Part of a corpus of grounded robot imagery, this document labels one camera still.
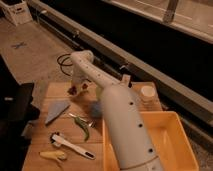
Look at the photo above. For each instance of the dark red grape bunch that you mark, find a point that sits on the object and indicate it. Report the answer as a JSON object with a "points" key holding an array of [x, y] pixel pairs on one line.
{"points": [[76, 89]]}

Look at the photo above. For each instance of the green plastic cup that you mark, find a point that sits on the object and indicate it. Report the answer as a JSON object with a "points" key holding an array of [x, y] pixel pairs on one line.
{"points": [[98, 92]]}

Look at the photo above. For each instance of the translucent suction gripper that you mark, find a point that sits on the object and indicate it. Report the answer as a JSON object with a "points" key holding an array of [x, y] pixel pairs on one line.
{"points": [[78, 77]]}

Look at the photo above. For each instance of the grey triangular cloth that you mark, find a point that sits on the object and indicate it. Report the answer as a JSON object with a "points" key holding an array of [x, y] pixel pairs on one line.
{"points": [[56, 109]]}

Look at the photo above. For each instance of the green chili pepper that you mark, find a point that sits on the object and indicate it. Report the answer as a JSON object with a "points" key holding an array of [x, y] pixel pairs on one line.
{"points": [[83, 126]]}

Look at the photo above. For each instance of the small metal spoon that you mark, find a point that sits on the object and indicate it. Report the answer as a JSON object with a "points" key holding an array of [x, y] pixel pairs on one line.
{"points": [[89, 123]]}

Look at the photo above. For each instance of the yellow banana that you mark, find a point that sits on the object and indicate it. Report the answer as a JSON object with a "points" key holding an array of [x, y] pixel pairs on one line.
{"points": [[56, 155]]}

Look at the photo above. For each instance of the black chair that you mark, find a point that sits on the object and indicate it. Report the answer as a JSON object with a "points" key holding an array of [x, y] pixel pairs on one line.
{"points": [[16, 110]]}

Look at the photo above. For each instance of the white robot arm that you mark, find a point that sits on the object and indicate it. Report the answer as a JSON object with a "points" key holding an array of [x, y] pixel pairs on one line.
{"points": [[131, 142]]}

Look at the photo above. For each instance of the blue rectangular sponge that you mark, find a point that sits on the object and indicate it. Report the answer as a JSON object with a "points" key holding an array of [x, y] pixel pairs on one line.
{"points": [[96, 111]]}

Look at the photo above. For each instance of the white crate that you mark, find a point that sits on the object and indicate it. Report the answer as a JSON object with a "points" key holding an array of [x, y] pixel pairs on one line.
{"points": [[17, 14]]}

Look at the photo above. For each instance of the white round container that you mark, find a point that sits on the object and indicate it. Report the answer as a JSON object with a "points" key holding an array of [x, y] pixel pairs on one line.
{"points": [[148, 93]]}

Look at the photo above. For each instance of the yellow plastic bin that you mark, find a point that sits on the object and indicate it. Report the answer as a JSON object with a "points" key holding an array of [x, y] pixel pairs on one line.
{"points": [[168, 137]]}

